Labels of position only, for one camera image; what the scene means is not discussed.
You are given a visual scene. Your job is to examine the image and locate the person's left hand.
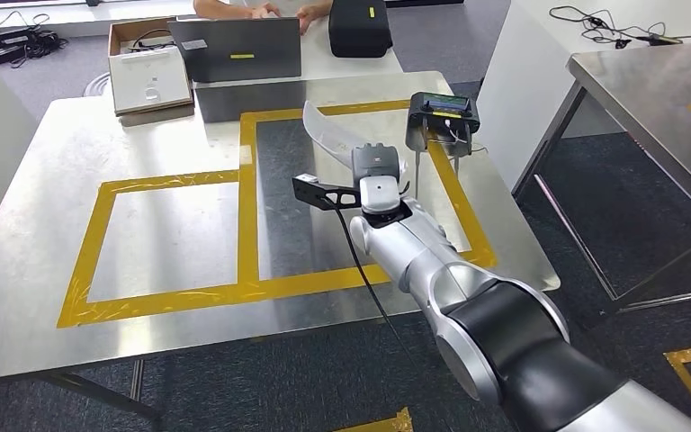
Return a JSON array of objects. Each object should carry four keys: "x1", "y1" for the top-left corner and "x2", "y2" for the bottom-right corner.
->
[{"x1": 296, "y1": 2, "x2": 334, "y2": 35}]

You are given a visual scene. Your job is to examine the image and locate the person's right hand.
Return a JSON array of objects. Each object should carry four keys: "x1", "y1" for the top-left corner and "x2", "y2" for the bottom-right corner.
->
[{"x1": 249, "y1": 2, "x2": 283, "y2": 20}]

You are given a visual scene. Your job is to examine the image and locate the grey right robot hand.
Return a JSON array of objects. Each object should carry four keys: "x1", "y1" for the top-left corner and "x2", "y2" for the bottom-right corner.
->
[{"x1": 351, "y1": 142, "x2": 409, "y2": 181}]

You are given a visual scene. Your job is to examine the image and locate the broad white shell part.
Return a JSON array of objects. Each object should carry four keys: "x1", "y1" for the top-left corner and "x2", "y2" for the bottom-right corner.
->
[{"x1": 302, "y1": 100, "x2": 411, "y2": 183}]

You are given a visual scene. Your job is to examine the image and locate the person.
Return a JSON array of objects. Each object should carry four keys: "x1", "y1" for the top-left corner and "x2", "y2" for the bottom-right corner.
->
[{"x1": 193, "y1": 0, "x2": 335, "y2": 35}]

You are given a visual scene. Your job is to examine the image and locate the grey laptop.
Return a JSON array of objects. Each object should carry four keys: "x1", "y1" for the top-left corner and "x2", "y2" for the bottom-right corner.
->
[{"x1": 167, "y1": 16, "x2": 303, "y2": 84}]

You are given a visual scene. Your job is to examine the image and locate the black hard case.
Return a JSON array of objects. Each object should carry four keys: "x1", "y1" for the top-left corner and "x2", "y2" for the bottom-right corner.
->
[{"x1": 328, "y1": 0, "x2": 394, "y2": 59}]

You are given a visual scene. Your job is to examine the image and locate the black tabletop device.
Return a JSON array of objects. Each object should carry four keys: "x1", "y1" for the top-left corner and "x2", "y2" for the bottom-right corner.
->
[{"x1": 405, "y1": 91, "x2": 481, "y2": 159}]

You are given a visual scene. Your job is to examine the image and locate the white flat box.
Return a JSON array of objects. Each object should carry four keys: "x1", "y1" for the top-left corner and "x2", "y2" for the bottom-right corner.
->
[{"x1": 108, "y1": 46, "x2": 193, "y2": 115}]

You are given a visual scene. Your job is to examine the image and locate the brown cardboard box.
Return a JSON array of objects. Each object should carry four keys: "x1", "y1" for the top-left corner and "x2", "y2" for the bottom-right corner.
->
[{"x1": 106, "y1": 17, "x2": 196, "y2": 128}]

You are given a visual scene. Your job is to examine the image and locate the pale round stool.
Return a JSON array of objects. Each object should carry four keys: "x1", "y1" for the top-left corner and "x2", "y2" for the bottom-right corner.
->
[{"x1": 83, "y1": 71, "x2": 112, "y2": 98}]

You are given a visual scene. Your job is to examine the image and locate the stainless steel table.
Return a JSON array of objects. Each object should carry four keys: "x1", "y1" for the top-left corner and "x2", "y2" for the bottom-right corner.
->
[
  {"x1": 512, "y1": 40, "x2": 691, "y2": 314},
  {"x1": 0, "y1": 70, "x2": 561, "y2": 419}
]

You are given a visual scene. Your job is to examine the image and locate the dark slim probe tool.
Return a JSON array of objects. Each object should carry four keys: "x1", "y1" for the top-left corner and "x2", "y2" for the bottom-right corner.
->
[{"x1": 636, "y1": 33, "x2": 691, "y2": 47}]

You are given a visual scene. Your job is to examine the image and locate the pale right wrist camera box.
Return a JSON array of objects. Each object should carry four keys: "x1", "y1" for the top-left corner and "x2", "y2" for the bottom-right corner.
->
[{"x1": 359, "y1": 175, "x2": 402, "y2": 216}]

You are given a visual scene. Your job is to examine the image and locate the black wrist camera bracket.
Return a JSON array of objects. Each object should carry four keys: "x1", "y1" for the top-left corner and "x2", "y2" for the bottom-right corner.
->
[{"x1": 292, "y1": 174, "x2": 363, "y2": 211}]

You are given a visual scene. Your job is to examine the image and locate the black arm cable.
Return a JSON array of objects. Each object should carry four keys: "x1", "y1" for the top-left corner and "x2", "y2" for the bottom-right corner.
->
[{"x1": 328, "y1": 201, "x2": 424, "y2": 371}]

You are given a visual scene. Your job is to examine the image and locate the black cable in box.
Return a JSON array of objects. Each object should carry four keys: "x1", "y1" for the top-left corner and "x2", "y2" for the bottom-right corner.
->
[{"x1": 130, "y1": 28, "x2": 175, "y2": 52}]

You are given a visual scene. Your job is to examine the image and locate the black power bricks and cables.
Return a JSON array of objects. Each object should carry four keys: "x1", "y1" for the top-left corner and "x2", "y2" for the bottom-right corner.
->
[{"x1": 0, "y1": 10, "x2": 70, "y2": 68}]

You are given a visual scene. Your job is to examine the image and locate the black tangled tabletop cable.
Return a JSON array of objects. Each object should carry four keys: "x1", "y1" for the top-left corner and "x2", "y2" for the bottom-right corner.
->
[{"x1": 548, "y1": 4, "x2": 669, "y2": 50}]

